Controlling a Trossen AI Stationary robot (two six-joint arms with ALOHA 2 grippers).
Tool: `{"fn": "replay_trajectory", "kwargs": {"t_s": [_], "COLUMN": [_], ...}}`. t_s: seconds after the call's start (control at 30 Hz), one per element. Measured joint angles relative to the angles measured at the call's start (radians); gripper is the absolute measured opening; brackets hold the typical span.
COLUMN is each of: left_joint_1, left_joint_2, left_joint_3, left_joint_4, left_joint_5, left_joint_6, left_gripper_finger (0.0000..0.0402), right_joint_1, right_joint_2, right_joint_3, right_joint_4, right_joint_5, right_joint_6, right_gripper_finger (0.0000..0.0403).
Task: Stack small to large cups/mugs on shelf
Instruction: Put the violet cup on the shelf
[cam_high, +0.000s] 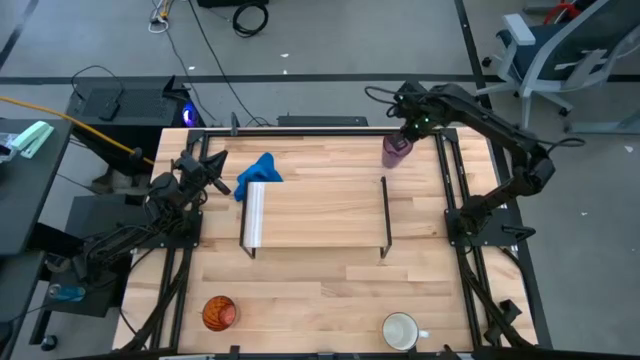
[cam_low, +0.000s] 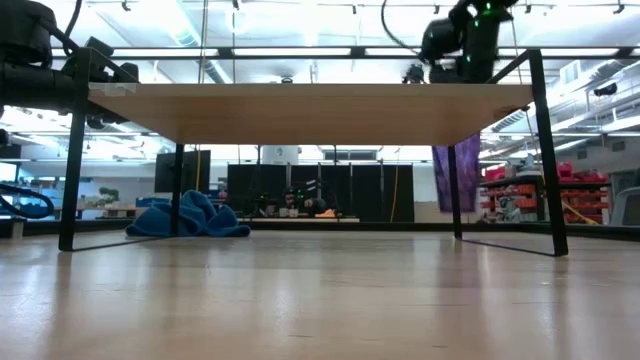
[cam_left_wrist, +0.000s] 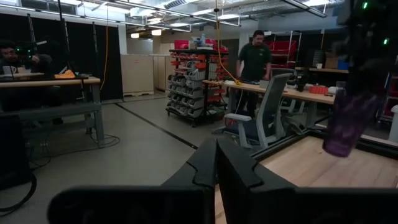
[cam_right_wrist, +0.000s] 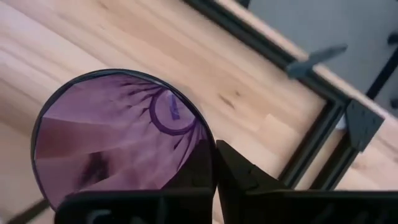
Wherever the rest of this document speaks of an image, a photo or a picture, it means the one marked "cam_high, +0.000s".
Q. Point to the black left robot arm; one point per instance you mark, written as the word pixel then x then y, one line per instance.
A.
pixel 120 245

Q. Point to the mint green stapler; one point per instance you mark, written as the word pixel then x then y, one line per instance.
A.
pixel 32 139

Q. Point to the purple faceted plastic cup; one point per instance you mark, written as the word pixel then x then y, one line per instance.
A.
pixel 397 154

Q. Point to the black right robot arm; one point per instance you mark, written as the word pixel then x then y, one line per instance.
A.
pixel 500 125

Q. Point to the grey office chair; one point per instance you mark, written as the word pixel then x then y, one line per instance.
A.
pixel 560 55

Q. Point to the yellow and white mug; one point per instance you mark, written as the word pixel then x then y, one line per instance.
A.
pixel 400 331

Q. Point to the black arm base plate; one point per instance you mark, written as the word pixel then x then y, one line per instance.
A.
pixel 495 232
pixel 192 235

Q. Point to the small black box device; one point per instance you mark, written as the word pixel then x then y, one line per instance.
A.
pixel 109 111

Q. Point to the blue bottle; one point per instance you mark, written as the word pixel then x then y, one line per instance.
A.
pixel 67 293

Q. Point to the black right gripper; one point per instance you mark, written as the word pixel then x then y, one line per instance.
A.
pixel 417 110

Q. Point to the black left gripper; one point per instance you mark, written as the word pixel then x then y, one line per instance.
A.
pixel 192 172

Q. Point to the red object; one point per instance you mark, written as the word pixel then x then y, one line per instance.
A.
pixel 562 11

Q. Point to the blue cloth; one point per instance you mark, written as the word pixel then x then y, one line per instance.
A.
pixel 260 172

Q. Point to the black bar-shaped device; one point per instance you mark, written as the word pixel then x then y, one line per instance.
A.
pixel 322 121

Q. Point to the black aluminium table frame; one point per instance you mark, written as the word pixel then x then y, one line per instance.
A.
pixel 320 133

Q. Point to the wooden shelf with black legs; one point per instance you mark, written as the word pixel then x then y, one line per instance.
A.
pixel 320 215

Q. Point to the black side desk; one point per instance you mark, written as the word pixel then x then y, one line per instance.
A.
pixel 30 190

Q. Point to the black computer tower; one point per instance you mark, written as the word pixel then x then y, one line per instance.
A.
pixel 135 107

